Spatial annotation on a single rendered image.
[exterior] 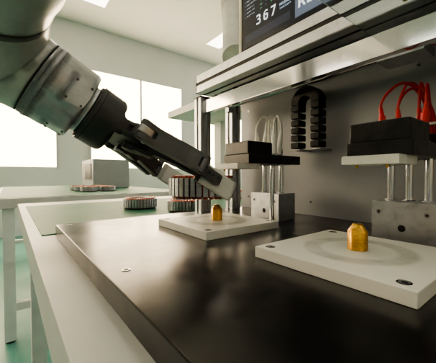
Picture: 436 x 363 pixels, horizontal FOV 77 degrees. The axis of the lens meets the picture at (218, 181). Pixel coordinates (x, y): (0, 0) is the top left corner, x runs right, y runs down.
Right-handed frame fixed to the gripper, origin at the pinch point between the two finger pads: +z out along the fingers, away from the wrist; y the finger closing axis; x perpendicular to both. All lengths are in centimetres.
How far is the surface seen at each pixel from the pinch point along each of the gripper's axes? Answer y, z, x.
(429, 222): 27.1, 15.2, 4.0
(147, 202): -46.1, 12.2, -1.3
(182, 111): -81, 21, 51
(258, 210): -1.5, 16.0, 2.7
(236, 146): 0.1, 3.2, 9.9
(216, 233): 7.5, 0.9, -6.9
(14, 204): -133, -14, -23
